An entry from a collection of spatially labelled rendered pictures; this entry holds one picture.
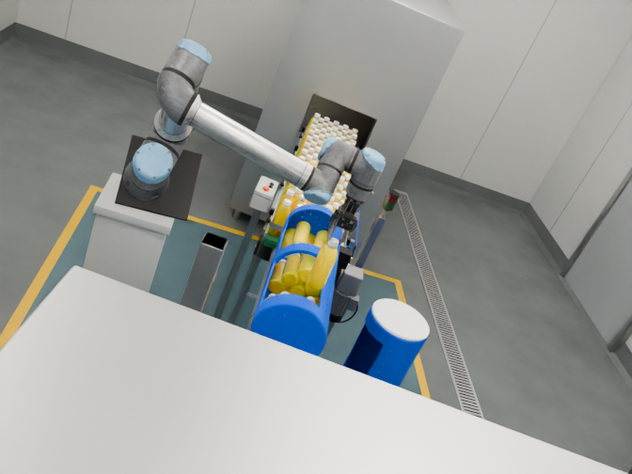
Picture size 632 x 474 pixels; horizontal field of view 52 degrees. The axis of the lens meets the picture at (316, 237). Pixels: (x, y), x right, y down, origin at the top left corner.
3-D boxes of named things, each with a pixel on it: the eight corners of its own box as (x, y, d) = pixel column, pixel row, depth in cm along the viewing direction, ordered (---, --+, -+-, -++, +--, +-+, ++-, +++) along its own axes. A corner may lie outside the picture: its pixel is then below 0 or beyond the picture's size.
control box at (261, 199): (248, 206, 336) (255, 189, 331) (255, 191, 353) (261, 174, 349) (266, 213, 337) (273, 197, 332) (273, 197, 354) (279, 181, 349)
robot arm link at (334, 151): (315, 157, 217) (350, 173, 217) (329, 129, 221) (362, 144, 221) (312, 168, 226) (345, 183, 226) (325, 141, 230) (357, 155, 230)
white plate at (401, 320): (402, 295, 310) (402, 297, 311) (360, 301, 292) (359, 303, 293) (441, 335, 294) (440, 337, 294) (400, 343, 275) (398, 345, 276)
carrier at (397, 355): (333, 422, 352) (292, 434, 333) (402, 296, 311) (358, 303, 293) (364, 464, 335) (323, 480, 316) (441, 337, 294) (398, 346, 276)
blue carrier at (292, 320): (239, 348, 248) (266, 292, 235) (275, 241, 325) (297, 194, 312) (307, 377, 251) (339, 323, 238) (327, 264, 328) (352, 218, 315)
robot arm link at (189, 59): (144, 145, 271) (155, 63, 201) (164, 111, 276) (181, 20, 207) (177, 163, 274) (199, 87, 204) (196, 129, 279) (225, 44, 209)
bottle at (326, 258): (323, 292, 247) (340, 252, 239) (305, 285, 247) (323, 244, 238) (324, 282, 254) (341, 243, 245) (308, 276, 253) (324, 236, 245)
